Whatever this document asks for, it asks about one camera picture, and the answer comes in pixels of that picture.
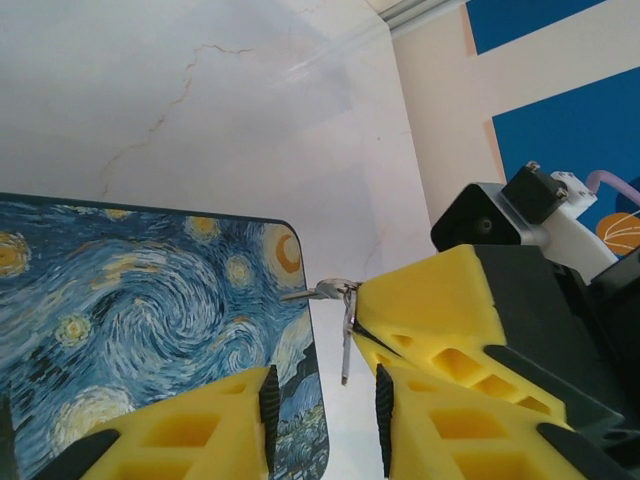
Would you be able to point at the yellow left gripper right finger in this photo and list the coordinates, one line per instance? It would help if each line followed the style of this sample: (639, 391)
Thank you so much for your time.
(465, 435)

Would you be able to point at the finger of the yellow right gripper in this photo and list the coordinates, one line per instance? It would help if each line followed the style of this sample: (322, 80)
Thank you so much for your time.
(385, 357)
(430, 300)

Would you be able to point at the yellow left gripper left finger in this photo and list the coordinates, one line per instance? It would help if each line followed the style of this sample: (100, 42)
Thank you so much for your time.
(200, 435)

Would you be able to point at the silver key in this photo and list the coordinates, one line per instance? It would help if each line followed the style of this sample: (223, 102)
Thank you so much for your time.
(305, 295)
(347, 345)

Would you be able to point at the starry night print mat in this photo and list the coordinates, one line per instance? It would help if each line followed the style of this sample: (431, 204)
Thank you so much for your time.
(150, 310)

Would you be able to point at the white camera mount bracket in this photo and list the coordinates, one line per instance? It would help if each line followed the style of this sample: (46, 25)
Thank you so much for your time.
(582, 240)

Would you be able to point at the black silver wrist camera box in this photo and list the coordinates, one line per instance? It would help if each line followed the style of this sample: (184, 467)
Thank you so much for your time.
(475, 220)

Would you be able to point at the aluminium rail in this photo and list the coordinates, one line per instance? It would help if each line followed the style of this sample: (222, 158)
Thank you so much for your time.
(415, 15)

